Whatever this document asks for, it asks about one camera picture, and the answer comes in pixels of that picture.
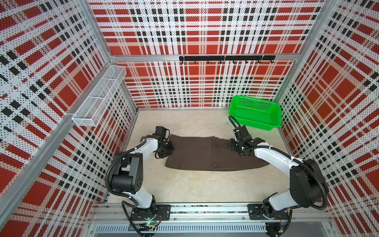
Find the green plastic basket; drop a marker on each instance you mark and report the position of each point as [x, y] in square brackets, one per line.
[257, 113]

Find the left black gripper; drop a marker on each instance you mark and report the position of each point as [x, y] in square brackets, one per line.
[170, 148]

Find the white wire mesh shelf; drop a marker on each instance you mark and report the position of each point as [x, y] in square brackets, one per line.
[100, 95]

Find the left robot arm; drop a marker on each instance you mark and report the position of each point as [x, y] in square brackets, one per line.
[124, 178]

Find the brown trousers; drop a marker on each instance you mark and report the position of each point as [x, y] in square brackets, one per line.
[208, 154]

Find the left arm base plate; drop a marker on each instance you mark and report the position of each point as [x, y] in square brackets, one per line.
[161, 211]

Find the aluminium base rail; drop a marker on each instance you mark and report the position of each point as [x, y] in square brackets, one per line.
[222, 212]

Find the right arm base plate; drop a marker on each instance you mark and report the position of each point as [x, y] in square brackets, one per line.
[254, 211]

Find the black hook rail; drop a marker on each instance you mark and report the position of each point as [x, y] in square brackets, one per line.
[222, 58]

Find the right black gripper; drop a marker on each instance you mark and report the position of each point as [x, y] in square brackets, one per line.
[231, 145]

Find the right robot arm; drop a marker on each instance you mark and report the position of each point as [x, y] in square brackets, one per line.
[307, 187]

